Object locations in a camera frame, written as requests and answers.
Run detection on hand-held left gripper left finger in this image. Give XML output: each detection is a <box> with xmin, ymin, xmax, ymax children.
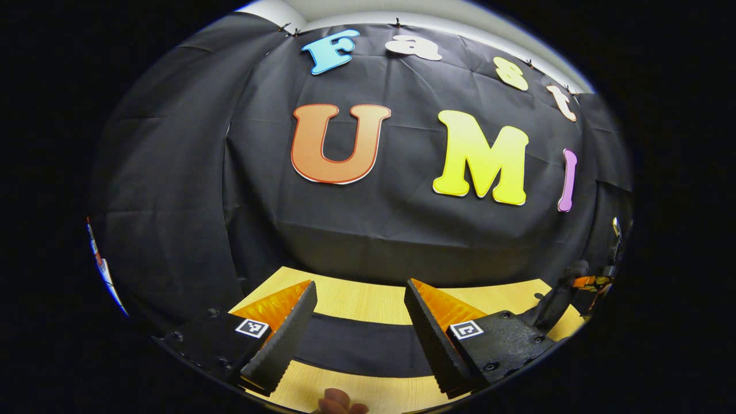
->
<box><xmin>151</xmin><ymin>279</ymin><xmax>319</xmax><ymax>398</ymax></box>

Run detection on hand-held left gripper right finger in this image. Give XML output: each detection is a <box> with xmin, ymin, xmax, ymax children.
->
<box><xmin>404</xmin><ymin>278</ymin><xmax>557</xmax><ymax>400</ymax></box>

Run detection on black jeans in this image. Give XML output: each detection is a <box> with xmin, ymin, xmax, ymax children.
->
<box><xmin>292</xmin><ymin>312</ymin><xmax>440</xmax><ymax>378</ymax></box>

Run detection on black backdrop cloth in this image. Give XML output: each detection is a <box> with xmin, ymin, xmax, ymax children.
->
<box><xmin>86</xmin><ymin>11</ymin><xmax>636</xmax><ymax>334</ymax></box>

